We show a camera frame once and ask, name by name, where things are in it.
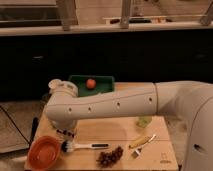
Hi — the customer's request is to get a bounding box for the light green cup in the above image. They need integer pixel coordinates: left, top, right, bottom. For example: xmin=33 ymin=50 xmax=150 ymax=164
xmin=136 ymin=116 xmax=152 ymax=128

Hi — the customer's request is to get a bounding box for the yellow corn cob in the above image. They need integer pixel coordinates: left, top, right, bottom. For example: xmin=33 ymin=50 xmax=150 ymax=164
xmin=129 ymin=136 xmax=150 ymax=149

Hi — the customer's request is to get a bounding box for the white paper cup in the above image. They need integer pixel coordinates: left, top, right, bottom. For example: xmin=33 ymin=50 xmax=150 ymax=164
xmin=48 ymin=79 xmax=61 ymax=89

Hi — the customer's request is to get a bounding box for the bunch of red grapes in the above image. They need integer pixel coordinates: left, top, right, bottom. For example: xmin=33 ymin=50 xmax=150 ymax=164
xmin=97 ymin=146 xmax=123 ymax=168

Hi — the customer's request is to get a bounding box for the white dish brush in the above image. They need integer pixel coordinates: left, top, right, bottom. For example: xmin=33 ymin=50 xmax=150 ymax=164
xmin=61 ymin=141 xmax=109 ymax=152

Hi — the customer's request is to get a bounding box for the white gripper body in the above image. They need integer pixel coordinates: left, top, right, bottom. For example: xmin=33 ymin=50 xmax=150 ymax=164
xmin=52 ymin=120 xmax=77 ymax=133

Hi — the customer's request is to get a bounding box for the orange fruit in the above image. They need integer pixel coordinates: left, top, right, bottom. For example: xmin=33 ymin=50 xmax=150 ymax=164
xmin=86 ymin=79 xmax=96 ymax=89

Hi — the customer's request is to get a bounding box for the dark metal can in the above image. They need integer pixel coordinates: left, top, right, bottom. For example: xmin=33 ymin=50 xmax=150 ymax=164
xmin=42 ymin=93 xmax=51 ymax=103

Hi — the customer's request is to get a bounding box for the green plastic tray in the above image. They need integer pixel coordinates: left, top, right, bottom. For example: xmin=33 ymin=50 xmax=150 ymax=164
xmin=69 ymin=75 xmax=115 ymax=97

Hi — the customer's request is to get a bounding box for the red bowl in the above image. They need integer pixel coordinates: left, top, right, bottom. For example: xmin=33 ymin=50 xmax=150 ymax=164
xmin=27 ymin=136 xmax=60 ymax=171

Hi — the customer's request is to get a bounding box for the wooden black felt eraser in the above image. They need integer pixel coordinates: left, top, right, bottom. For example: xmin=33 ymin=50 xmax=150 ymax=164
xmin=56 ymin=129 xmax=75 ymax=139

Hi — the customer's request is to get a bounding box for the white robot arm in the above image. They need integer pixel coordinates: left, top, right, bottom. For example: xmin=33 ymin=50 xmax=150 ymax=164
xmin=44 ymin=80 xmax=213 ymax=171

